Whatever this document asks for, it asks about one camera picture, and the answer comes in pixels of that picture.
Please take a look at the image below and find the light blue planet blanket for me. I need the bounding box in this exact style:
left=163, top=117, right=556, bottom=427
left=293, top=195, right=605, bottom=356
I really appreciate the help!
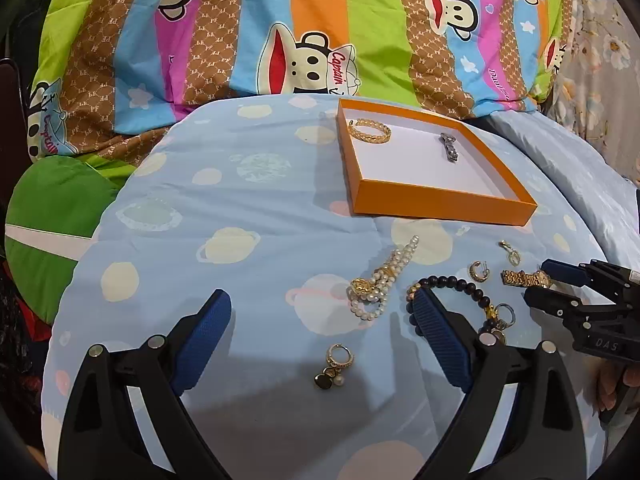
left=42, top=97, right=639, bottom=479

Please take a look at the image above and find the person's right hand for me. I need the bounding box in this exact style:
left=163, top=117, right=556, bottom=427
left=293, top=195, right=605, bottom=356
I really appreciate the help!
left=596, top=360, right=639, bottom=425

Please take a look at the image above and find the green plush cushion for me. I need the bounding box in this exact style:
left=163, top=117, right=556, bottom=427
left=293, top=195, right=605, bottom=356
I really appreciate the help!
left=4, top=156, right=134, bottom=324

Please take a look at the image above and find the white pearl bracelet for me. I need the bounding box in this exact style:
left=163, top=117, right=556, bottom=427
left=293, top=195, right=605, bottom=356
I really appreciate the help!
left=346, top=234, right=420, bottom=322

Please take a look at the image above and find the orange shallow cardboard box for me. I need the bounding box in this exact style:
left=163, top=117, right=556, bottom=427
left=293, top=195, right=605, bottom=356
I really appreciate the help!
left=336, top=99, right=537, bottom=226

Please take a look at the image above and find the small gold hoop earring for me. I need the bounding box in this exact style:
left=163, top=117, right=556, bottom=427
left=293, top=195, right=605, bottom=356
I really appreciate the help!
left=469, top=260, right=490, bottom=283

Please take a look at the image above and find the gold charm earring with pearl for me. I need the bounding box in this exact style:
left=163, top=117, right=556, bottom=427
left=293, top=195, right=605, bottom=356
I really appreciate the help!
left=314, top=344, right=355, bottom=390

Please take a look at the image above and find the black bead bracelet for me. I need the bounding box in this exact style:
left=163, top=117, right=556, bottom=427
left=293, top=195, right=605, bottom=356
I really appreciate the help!
left=404, top=274, right=501, bottom=340

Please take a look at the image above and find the grey floral pillow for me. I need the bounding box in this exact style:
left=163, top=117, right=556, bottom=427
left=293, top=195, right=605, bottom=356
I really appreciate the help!
left=546, top=0, right=639, bottom=183

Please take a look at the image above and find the colourful monkey cartoon quilt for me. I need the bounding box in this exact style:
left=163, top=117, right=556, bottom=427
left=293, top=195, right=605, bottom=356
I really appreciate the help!
left=27, top=0, right=573, bottom=166

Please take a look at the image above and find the silver ring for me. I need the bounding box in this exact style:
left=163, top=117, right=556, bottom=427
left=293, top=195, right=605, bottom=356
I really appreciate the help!
left=491, top=301, right=518, bottom=331

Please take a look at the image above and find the gold chain bangle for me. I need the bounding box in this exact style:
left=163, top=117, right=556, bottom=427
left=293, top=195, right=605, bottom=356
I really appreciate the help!
left=347, top=118, right=392, bottom=144

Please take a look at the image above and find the gold wrist watch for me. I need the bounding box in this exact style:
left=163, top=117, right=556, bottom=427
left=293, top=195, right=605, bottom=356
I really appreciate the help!
left=500, top=270, right=551, bottom=288

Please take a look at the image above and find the silver wrist watch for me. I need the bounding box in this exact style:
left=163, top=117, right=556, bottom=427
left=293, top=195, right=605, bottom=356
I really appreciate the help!
left=439, top=132, right=459, bottom=164

